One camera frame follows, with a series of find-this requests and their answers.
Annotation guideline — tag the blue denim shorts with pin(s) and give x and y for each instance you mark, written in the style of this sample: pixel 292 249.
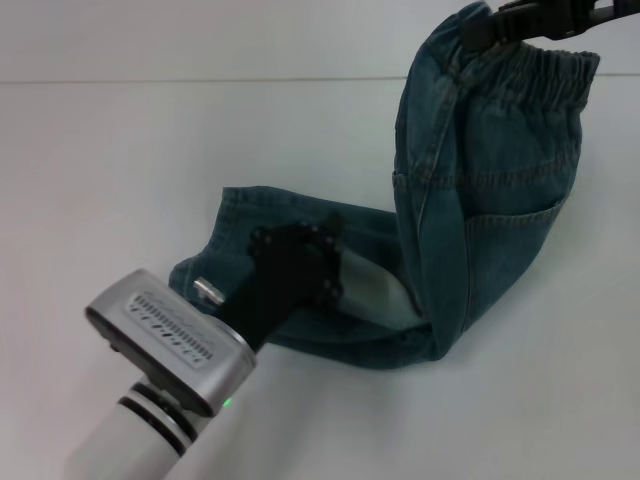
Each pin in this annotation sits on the blue denim shorts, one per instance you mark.
pixel 490 175

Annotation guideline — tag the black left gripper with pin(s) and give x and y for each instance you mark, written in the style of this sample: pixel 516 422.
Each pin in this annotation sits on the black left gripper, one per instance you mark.
pixel 285 270

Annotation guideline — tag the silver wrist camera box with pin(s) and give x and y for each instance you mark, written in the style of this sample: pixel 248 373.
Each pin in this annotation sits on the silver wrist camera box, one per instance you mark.
pixel 165 330

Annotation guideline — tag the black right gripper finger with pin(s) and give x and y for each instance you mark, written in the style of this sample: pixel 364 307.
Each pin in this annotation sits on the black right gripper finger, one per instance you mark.
pixel 560 7
pixel 480 30

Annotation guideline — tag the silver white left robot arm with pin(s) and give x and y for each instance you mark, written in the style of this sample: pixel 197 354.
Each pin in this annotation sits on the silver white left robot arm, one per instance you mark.
pixel 125 440

